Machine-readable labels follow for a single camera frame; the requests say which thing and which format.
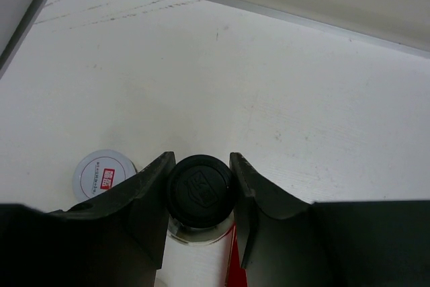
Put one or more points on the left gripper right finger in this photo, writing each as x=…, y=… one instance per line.
x=284, y=241

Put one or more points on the white lid condiment jar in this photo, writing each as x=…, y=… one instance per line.
x=100, y=171

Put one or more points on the red rectangular tray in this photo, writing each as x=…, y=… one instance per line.
x=235, y=275

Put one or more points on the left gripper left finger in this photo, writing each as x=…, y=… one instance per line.
x=114, y=239

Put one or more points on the black cap sauce bottle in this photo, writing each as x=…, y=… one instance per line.
x=201, y=194

